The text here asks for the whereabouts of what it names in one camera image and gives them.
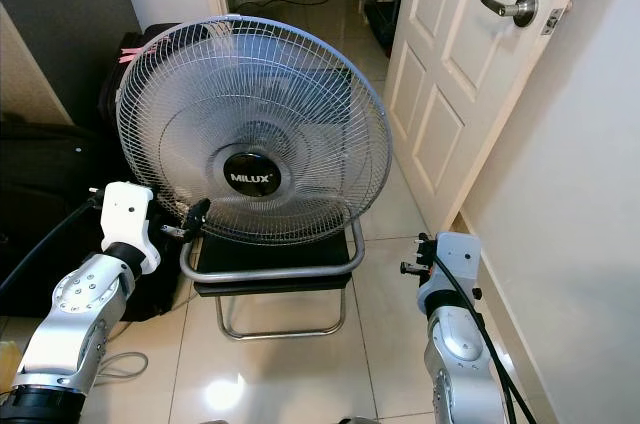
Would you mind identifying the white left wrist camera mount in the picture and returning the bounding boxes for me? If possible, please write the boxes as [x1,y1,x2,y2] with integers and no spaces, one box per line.
[101,181,164,276]

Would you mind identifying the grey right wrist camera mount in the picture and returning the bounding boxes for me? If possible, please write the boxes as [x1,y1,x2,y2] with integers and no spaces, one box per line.
[418,232,483,313]

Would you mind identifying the black bag with pink ribbon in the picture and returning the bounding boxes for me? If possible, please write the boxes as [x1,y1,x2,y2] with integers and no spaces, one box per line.
[97,23,191,135]

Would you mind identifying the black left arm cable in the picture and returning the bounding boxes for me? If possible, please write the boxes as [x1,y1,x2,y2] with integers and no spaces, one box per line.
[0,194,106,295]

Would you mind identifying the metal door lever handle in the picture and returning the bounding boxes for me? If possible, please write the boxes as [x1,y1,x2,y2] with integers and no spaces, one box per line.
[480,0,540,29]

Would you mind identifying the large black suitcase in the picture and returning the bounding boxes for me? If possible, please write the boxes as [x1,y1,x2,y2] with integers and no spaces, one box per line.
[0,112,191,323]

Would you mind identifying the yellow orange floor item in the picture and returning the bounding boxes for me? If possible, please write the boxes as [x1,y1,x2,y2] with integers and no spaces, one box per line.
[0,337,29,397]

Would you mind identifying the metal door latch plate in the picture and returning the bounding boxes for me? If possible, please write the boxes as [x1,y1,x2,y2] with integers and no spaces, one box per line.
[540,7,566,38]

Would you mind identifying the silver Milux fan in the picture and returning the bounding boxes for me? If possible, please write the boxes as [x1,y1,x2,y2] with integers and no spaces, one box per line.
[115,14,393,248]

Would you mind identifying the black chair with metal frame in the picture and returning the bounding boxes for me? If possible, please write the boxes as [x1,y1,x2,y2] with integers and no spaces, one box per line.
[180,216,366,341]

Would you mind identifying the white panel door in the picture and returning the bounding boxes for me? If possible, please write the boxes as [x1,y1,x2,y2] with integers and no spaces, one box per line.
[382,0,601,235]

